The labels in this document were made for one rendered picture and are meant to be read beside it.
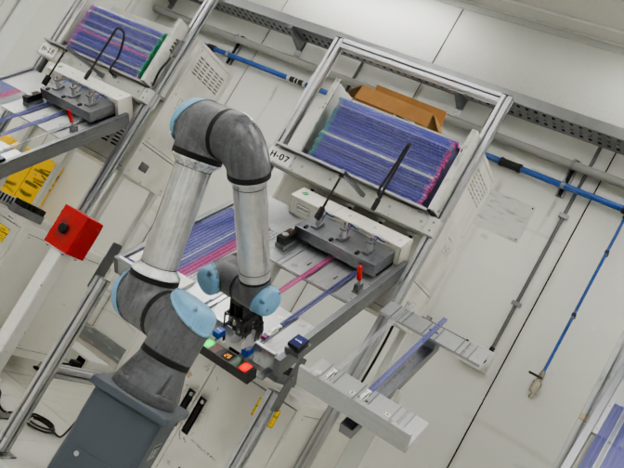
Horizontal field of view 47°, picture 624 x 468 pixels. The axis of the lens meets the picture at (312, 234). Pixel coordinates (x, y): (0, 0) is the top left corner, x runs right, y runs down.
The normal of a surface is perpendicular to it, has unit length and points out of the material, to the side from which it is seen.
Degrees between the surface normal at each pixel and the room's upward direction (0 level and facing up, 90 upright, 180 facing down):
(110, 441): 90
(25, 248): 90
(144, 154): 90
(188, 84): 90
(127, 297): 105
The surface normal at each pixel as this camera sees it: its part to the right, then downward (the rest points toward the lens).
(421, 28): -0.36, -0.30
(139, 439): -0.07, -0.15
